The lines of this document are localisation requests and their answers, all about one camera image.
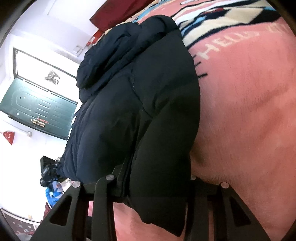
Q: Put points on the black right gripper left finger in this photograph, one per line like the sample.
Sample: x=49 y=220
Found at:
x=68 y=218

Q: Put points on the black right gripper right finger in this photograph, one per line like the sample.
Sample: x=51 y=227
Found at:
x=232 y=219

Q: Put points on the dark navy puffer jacket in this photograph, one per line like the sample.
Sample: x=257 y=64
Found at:
x=141 y=105

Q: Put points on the blue gloved left hand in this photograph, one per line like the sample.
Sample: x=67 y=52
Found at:
x=54 y=193

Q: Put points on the green door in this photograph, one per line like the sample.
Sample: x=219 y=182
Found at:
x=37 y=103

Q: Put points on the red paper door decoration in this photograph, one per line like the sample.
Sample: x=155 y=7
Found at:
x=53 y=77

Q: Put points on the red white box on shelf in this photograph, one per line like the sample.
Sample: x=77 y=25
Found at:
x=94 y=39

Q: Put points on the striped Hello Kitty blanket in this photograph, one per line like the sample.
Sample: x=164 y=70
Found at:
x=244 y=52

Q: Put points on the dark red headboard cushion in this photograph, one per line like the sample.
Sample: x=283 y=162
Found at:
x=113 y=12

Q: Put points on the white wall switch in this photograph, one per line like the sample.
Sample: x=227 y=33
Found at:
x=77 y=50

